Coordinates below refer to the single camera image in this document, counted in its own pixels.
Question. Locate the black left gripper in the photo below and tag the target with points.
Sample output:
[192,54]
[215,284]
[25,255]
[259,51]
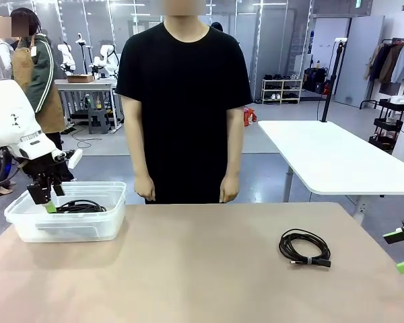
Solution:
[45,170]

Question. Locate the person's left forearm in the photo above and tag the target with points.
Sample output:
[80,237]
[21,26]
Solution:
[233,144]

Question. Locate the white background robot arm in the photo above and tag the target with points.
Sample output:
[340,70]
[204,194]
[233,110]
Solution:
[106,62]
[67,57]

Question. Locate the person's right forearm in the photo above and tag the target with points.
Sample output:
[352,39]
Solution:
[136,141]

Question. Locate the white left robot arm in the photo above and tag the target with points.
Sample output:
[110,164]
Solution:
[6,111]

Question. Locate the person's right hand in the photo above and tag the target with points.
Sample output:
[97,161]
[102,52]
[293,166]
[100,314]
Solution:
[144,189]

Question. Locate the person's left hand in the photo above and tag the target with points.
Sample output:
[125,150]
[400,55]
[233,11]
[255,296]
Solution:
[229,190]

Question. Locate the clear plastic storage bin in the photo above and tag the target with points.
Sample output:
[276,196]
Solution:
[87,225]

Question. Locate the grey plastic stool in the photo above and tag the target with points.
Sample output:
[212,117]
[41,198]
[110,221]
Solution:
[99,121]

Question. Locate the large white table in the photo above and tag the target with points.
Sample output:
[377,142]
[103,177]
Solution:
[323,151]

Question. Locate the black trolley cart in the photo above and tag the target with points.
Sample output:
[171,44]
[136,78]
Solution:
[388,124]

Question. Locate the grey background work table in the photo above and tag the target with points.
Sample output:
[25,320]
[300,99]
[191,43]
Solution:
[87,85]

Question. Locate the person in green jacket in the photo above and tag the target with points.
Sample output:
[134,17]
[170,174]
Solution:
[43,77]

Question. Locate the brown cardboard box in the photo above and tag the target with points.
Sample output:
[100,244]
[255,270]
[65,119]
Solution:
[80,78]

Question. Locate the white plastic bag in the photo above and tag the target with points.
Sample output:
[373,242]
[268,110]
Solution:
[400,99]

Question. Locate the person in white hoodie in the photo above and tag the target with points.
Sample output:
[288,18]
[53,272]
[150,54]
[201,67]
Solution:
[1,60]

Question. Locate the person in black T-shirt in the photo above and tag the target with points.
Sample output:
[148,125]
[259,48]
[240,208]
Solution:
[182,117]

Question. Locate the black tripod pole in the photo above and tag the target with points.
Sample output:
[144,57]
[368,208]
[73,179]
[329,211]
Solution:
[331,80]

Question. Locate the coat rack with clothes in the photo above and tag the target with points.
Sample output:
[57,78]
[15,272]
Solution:
[390,64]

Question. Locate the black luggage bags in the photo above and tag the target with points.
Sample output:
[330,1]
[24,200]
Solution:
[314,80]

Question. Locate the white shoe rack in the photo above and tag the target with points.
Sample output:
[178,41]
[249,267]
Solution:
[283,91]

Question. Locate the red toy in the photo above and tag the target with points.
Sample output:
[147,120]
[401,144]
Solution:
[250,116]

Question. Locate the person with dark hair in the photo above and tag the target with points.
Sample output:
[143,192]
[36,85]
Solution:
[217,26]

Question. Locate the black background camera stand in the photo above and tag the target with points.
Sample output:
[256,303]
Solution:
[82,50]

